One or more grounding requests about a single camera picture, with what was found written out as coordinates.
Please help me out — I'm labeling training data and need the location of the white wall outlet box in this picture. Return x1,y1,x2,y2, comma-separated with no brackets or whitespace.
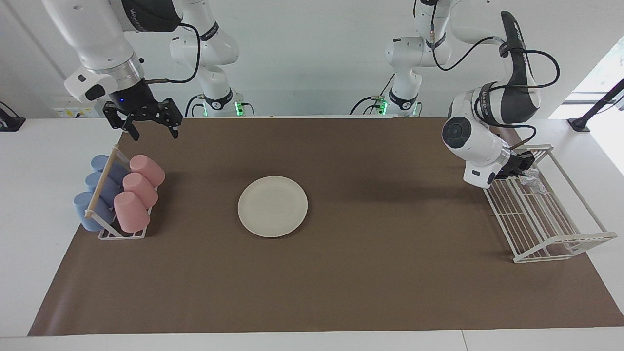
52,100,105,119

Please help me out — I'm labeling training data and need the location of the white cup holder rack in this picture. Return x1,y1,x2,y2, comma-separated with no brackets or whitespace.
84,144,159,240

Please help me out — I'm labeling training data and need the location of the blue plastic cup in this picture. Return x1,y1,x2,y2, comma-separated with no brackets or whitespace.
91,155,130,183
85,172,122,205
73,192,117,232

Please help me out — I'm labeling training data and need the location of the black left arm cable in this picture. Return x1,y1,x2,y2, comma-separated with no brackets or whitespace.
429,19,560,147

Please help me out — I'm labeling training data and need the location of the black base cable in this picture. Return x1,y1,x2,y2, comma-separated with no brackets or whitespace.
185,95,205,117
350,73,396,116

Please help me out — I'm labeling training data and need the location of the white wire dish rack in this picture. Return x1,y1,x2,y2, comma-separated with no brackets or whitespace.
483,144,618,264

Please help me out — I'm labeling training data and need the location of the black left base cable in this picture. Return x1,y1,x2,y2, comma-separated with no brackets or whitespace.
350,73,396,116

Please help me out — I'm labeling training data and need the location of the cream round plate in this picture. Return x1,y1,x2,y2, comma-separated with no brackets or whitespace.
237,176,308,239

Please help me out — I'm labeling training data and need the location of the black table clamp mount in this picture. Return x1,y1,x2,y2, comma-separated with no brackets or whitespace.
0,101,26,132

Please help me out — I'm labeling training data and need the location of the black right base cable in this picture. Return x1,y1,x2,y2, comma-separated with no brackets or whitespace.
185,95,205,117

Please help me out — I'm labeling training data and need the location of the pink plastic cup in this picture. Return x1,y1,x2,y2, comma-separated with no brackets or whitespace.
129,155,166,187
114,191,151,233
122,172,159,208

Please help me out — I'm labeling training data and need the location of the brown table mat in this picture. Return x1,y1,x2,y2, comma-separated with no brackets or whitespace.
28,117,624,337

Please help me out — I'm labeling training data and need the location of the clear plastic bag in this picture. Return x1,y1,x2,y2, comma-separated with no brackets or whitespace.
518,169,546,195

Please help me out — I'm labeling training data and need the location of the black angled stand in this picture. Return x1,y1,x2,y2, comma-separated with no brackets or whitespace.
567,78,624,133

